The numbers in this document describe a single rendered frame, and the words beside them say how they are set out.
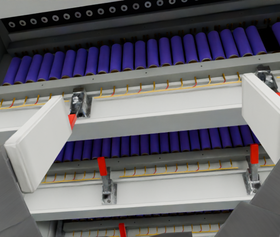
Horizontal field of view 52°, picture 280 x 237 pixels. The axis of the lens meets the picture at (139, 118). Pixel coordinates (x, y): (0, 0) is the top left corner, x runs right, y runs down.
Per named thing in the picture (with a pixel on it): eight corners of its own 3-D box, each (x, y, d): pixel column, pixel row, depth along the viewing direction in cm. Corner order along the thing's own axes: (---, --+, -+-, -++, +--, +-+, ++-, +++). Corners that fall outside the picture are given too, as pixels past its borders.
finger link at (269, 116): (284, 116, 12) (303, 114, 12) (241, 73, 18) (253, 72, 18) (281, 175, 13) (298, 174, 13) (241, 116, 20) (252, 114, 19)
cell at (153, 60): (157, 46, 49) (159, 72, 46) (147, 48, 50) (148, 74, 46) (156, 37, 48) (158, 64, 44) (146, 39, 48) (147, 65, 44)
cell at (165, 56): (169, 45, 49) (172, 71, 45) (159, 46, 49) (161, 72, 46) (168, 36, 48) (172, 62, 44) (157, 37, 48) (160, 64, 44)
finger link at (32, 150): (34, 194, 15) (20, 195, 15) (73, 132, 21) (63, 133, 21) (16, 142, 13) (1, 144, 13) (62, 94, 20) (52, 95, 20)
